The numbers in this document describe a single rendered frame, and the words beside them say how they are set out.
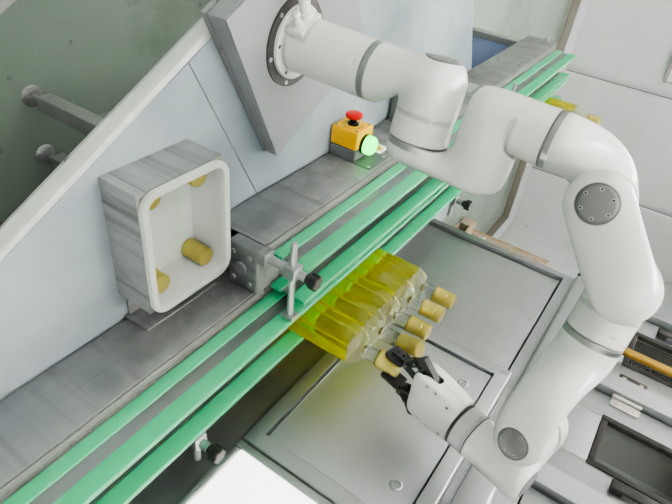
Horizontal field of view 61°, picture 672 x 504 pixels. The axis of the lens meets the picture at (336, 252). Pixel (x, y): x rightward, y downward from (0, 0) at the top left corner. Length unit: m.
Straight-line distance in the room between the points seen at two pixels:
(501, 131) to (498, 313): 0.71
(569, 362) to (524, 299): 0.70
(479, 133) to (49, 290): 0.65
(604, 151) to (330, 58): 0.43
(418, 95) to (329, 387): 0.59
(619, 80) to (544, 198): 1.60
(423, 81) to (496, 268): 0.84
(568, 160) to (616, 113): 6.13
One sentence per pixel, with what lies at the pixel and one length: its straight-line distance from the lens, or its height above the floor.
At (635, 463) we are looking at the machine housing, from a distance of 1.32.
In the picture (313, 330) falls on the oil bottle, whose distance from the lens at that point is 1.08.
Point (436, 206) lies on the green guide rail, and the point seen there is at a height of 0.95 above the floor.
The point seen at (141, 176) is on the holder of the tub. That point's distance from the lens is 0.87.
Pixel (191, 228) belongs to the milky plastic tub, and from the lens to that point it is 1.03.
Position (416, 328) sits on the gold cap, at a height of 1.14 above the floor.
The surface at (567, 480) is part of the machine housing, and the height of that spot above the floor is 1.49.
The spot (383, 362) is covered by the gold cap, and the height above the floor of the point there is 1.13.
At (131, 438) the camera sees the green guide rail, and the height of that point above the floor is 0.94.
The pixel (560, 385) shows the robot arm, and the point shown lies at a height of 1.41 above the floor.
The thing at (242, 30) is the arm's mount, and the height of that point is 0.80.
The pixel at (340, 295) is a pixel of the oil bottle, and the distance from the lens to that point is 1.12.
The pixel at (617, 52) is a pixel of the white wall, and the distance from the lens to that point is 6.83.
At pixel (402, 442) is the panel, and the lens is 1.11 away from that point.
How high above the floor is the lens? 1.39
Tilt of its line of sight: 24 degrees down
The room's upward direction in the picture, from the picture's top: 116 degrees clockwise
